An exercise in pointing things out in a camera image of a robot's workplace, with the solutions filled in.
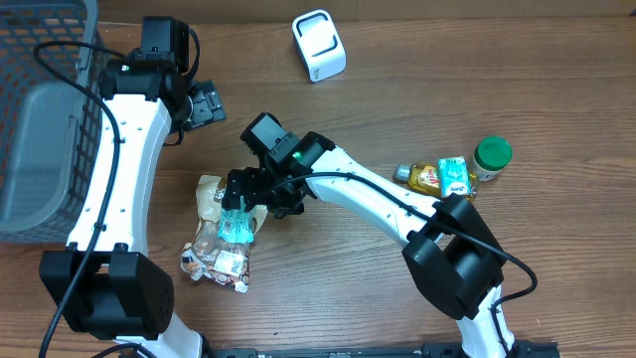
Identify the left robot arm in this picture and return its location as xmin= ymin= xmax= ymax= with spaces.
xmin=39 ymin=16 xmax=226 ymax=357

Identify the teal tissue pack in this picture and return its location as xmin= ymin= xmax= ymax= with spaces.
xmin=437 ymin=156 xmax=472 ymax=198

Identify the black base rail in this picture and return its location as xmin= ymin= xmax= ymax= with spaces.
xmin=204 ymin=340 xmax=560 ymax=358

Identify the teal wet wipes pack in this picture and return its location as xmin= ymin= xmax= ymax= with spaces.
xmin=218 ymin=199 xmax=255 ymax=245

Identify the yellow drink bottle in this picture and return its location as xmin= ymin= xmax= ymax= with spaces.
xmin=394 ymin=162 xmax=479 ymax=202

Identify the white barcode scanner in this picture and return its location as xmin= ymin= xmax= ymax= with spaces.
xmin=291 ymin=9 xmax=347 ymax=83

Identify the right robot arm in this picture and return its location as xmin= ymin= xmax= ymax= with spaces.
xmin=222 ymin=112 xmax=515 ymax=357

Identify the beige brown snack bag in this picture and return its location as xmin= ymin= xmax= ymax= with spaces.
xmin=181 ymin=175 xmax=268 ymax=293

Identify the dark grey plastic basket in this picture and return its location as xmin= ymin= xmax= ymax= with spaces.
xmin=1 ymin=0 xmax=109 ymax=244

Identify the green lidded cup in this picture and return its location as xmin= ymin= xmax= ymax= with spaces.
xmin=470 ymin=136 xmax=513 ymax=182

